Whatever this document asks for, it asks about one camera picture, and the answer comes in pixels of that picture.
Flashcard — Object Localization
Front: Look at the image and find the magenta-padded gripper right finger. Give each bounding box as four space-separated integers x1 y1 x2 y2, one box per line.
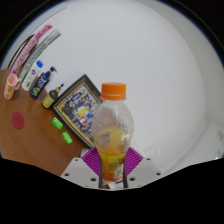
122 146 163 190

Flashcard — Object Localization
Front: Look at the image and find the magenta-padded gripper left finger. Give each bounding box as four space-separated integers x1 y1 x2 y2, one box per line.
60 146 103 190

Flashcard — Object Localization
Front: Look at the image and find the orange-capped clear drink bottle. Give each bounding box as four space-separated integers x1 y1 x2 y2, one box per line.
91 82 136 184

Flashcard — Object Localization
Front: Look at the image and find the small green packet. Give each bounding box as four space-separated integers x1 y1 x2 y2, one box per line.
61 131 74 146
51 116 65 131

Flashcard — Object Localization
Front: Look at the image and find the framed group photo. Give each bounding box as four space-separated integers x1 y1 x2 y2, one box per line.
52 73 105 150

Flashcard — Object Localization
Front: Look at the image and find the brown pump bottle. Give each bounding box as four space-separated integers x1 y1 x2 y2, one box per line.
41 83 65 110

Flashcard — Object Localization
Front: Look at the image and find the flat round red coaster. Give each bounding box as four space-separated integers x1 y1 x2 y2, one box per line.
11 111 26 131

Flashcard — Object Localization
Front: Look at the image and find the dark blue pump bottle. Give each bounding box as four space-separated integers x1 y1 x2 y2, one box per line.
29 66 58 100

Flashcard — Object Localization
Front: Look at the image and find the white blue-capped lotion bottle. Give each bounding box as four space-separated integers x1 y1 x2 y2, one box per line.
21 60 45 93

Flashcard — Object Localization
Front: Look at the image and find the pink floral mug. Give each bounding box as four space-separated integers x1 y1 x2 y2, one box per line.
3 72 23 101

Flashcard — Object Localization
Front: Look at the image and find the white green shuttlecock tube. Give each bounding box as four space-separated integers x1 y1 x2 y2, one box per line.
18 28 63 83

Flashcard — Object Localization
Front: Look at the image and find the pink shuttlecock tube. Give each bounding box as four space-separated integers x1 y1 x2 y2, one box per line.
11 24 54 75

